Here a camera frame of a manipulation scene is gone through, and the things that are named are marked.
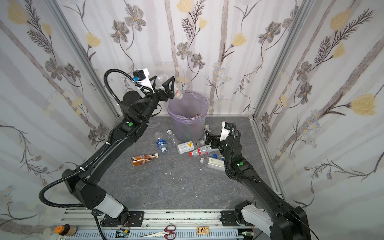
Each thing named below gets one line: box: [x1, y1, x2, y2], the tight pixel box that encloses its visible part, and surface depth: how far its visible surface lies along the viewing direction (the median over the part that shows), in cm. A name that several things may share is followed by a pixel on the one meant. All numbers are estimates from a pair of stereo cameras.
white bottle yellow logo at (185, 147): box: [177, 141, 195, 154], surface depth 97 cm
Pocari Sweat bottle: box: [155, 131, 168, 154], surface depth 100 cm
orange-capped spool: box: [55, 224, 78, 236], surface depth 67 cm
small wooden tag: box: [197, 226, 210, 235], surface depth 72 cm
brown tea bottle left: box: [131, 153, 159, 167], surface depth 93 cm
